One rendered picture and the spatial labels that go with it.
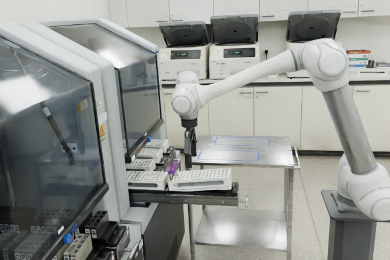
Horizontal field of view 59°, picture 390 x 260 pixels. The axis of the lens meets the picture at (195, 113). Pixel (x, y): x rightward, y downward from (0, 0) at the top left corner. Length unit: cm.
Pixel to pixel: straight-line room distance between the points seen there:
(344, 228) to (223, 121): 241
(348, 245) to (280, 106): 229
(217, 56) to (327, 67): 264
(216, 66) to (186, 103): 255
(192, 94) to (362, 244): 109
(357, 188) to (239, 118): 255
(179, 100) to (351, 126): 66
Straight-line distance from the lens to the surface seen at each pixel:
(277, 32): 442
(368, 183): 153
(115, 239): 142
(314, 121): 401
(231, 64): 383
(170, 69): 394
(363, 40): 460
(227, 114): 394
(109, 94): 148
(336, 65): 131
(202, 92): 136
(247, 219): 244
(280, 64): 150
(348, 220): 177
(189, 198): 167
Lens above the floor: 161
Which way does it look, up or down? 16 degrees down
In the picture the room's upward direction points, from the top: 3 degrees counter-clockwise
